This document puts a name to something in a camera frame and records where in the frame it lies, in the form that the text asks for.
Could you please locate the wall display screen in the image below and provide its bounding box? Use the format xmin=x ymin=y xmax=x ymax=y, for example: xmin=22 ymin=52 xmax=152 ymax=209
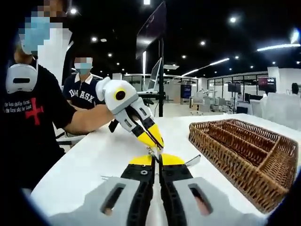
xmin=257 ymin=76 xmax=277 ymax=92

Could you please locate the ceiling spotlights group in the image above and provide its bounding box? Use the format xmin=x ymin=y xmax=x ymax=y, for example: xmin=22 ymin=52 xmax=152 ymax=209
xmin=70 ymin=8 xmax=301 ymax=71

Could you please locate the dark blue standing sign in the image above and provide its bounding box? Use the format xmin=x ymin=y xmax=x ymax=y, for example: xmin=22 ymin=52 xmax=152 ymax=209
xmin=180 ymin=84 xmax=192 ymax=104

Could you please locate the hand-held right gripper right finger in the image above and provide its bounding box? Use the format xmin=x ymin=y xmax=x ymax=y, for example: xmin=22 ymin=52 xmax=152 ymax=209
xmin=158 ymin=152 xmax=232 ymax=226

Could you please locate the white background workstation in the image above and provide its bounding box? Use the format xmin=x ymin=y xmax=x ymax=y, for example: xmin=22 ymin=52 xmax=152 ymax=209
xmin=189 ymin=88 xmax=236 ymax=116

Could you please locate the person's left hand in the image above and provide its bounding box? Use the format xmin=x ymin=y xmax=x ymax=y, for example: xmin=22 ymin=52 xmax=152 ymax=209
xmin=100 ymin=103 xmax=117 ymax=123

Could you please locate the straight ceiling light strip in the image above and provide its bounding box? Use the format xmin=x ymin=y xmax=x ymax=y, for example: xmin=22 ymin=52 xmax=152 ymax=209
xmin=181 ymin=58 xmax=230 ymax=77

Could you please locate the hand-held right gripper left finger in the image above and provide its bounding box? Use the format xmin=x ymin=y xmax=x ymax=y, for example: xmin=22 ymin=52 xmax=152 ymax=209
xmin=77 ymin=154 xmax=157 ymax=226

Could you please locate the small black monitor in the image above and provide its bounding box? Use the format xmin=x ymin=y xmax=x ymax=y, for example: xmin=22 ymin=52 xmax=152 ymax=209
xmin=227 ymin=82 xmax=242 ymax=93

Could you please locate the white neck-worn device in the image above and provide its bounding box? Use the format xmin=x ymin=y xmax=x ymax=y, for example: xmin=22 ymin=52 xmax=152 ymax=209
xmin=6 ymin=60 xmax=40 ymax=95

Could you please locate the brown wicker storage tray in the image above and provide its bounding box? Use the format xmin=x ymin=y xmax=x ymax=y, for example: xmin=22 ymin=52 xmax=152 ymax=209
xmin=189 ymin=118 xmax=299 ymax=214

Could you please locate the person's black printed t-shirt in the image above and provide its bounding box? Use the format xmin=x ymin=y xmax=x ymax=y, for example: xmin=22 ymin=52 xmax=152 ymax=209
xmin=3 ymin=65 xmax=78 ymax=189

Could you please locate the large black monitor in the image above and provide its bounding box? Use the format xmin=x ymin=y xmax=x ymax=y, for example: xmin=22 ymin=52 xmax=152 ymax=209
xmin=135 ymin=1 xmax=167 ymax=60

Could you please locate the white mesh office chair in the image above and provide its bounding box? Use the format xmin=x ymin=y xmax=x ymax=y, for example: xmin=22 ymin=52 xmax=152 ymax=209
xmin=262 ymin=92 xmax=301 ymax=130

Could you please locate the silver laptop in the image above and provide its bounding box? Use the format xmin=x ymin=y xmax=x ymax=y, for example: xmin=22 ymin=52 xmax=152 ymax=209
xmin=138 ymin=57 xmax=163 ymax=95

